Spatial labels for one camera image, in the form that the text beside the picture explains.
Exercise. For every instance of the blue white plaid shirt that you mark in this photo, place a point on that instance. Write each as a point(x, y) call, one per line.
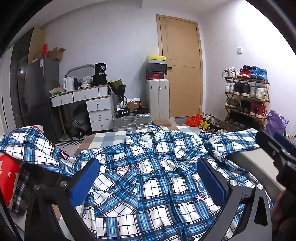
point(148, 185)

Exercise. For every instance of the black backpack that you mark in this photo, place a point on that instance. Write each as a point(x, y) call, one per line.
point(79, 127)

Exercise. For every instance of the red pillow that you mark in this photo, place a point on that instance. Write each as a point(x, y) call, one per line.
point(8, 176)

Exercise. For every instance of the yellow shoe box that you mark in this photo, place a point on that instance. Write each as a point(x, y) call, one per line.
point(156, 59)

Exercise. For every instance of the black bag with label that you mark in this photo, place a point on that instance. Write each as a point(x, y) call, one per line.
point(100, 74)

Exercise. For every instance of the wooden door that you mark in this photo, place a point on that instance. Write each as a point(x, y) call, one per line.
point(182, 69)

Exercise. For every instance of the purple plastic bag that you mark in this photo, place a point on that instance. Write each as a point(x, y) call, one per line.
point(276, 122)

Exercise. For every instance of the red orange plastic bag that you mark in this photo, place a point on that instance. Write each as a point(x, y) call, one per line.
point(194, 121)

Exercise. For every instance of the flat cardboard sheet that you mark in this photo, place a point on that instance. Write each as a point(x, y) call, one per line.
point(35, 46)

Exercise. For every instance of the white desk with drawers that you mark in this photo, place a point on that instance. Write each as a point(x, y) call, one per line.
point(99, 109)

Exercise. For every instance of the brown cardboard box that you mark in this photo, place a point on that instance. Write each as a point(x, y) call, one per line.
point(133, 105)

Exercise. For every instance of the dark glass sliding door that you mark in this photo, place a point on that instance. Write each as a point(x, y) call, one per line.
point(18, 81)

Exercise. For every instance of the person's right hand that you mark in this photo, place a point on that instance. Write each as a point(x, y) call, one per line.
point(277, 213)

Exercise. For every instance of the white electric kettle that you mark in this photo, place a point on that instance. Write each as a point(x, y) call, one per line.
point(68, 83)

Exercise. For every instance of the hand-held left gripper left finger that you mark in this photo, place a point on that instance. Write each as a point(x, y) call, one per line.
point(85, 179)

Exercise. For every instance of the grey door mat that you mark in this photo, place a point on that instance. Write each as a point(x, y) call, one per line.
point(180, 121)

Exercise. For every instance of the dark grey refrigerator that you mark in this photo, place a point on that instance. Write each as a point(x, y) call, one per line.
point(44, 92)

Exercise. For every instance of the dark green wrapped bouquet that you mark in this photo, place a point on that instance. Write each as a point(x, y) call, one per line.
point(117, 87)

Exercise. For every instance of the white upright suitcase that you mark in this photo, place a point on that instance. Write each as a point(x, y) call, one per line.
point(158, 99)

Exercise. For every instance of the pair of yellow shoes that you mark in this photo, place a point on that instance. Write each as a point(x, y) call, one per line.
point(204, 124)

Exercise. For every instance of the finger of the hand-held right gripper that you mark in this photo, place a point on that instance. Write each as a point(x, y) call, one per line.
point(284, 142)
point(269, 144)

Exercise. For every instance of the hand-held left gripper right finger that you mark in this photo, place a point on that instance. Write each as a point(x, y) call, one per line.
point(211, 183)

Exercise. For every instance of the red shoe box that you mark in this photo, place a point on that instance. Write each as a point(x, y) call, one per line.
point(156, 76)

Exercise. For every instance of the black flat box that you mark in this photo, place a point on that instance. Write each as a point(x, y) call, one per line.
point(131, 113)

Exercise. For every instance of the silver ribbed suitcase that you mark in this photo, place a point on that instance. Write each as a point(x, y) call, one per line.
point(131, 122)

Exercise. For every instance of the open cardboard box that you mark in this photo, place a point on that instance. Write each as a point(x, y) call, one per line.
point(56, 54)

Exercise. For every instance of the white light switch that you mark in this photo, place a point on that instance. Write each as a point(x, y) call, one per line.
point(239, 50)

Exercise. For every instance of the group of shoes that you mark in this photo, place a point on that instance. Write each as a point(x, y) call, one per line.
point(245, 89)

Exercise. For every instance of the dark plaid cloth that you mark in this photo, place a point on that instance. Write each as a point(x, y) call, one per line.
point(23, 185)

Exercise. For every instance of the wooden shoe rack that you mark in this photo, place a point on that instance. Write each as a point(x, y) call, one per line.
point(267, 92)

